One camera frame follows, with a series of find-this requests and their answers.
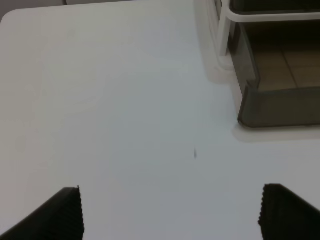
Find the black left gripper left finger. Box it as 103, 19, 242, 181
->
0, 186, 85, 240

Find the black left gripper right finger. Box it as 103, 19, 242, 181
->
258, 184, 320, 240

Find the smoky bottom drawer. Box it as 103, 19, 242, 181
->
228, 20, 320, 128

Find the white drawer cabinet frame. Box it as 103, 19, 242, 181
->
194, 0, 320, 85

